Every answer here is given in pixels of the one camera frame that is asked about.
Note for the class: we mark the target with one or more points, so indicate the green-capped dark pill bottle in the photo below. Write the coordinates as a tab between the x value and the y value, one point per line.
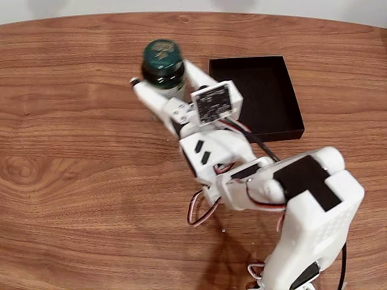
163	65

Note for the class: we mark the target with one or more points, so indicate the shallow black box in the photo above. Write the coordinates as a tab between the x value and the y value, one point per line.
266	93

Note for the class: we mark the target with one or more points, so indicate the wrist camera board with mount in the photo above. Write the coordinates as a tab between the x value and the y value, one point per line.
214	104

